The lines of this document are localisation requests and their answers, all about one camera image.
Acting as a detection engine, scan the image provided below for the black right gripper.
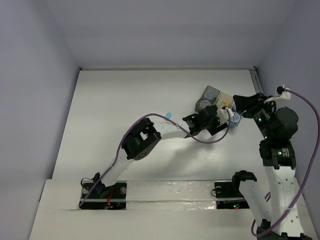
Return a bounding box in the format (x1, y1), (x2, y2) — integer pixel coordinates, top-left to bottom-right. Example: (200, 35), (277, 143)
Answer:
(232, 91), (275, 139)

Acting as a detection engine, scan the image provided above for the clear jar of paper clips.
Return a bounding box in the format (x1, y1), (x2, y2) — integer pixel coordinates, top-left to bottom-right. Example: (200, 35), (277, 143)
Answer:
(199, 100), (211, 109)

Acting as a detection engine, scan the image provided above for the green highlighter pen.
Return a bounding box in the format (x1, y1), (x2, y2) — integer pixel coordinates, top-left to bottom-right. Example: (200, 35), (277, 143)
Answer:
(216, 99), (223, 107)

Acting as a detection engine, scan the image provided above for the blue highlighter cap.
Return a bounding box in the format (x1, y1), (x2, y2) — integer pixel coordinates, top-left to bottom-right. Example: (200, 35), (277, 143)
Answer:
(165, 112), (172, 119)

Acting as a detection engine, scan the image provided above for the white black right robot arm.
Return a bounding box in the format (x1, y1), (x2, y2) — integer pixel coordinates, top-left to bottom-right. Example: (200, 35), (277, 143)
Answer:
(230, 93), (310, 240)

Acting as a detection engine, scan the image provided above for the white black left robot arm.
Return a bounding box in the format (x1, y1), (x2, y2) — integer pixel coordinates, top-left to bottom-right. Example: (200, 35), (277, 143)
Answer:
(91, 105), (234, 198)

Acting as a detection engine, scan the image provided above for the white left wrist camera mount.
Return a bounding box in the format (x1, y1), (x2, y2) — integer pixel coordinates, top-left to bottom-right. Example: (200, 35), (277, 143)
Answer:
(217, 106), (234, 125)

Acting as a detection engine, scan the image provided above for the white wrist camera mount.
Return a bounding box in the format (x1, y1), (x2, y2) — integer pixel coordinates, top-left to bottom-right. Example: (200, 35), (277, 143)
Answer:
(217, 106), (234, 125)
(264, 84), (291, 104)

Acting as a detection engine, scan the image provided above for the aluminium rail on table edge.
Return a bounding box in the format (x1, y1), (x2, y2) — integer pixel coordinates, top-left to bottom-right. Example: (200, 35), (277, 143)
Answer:
(249, 68), (263, 93)

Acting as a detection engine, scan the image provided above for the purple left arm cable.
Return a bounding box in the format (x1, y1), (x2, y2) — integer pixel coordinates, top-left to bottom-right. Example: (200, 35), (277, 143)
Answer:
(78, 107), (231, 207)

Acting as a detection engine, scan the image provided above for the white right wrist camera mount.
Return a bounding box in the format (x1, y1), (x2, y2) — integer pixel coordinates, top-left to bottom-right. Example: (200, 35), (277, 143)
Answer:
(264, 84), (291, 104)

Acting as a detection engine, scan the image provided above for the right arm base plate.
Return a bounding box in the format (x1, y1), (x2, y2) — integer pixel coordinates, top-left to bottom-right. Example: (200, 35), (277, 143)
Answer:
(210, 181), (250, 210)

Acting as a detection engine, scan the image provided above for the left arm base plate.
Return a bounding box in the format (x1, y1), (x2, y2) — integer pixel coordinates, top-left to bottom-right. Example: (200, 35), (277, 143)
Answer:
(79, 178), (127, 210)

